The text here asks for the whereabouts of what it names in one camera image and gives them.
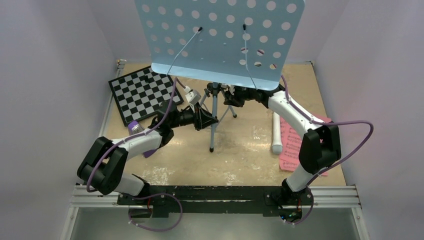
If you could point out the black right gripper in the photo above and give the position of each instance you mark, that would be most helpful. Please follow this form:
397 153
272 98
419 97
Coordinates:
234 99

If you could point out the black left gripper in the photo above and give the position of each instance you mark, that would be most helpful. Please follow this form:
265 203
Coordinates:
201 119

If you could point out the light blue music stand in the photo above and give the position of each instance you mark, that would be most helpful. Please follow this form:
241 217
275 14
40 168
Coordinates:
241 43

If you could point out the purple metronome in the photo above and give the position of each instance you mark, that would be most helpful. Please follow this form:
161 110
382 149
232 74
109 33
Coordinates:
134 128

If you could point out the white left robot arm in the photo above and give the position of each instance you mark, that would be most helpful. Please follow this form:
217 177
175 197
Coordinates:
102 169

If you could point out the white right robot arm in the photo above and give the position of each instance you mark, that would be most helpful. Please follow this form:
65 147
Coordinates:
320 145

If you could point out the black white checkerboard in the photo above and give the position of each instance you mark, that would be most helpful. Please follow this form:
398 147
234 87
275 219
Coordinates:
139 94

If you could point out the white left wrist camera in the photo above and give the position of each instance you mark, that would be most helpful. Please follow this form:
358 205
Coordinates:
192 96

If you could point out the white recorder flute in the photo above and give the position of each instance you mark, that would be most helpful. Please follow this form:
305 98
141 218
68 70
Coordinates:
277 145

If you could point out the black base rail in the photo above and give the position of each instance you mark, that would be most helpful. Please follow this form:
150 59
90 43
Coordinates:
268 201

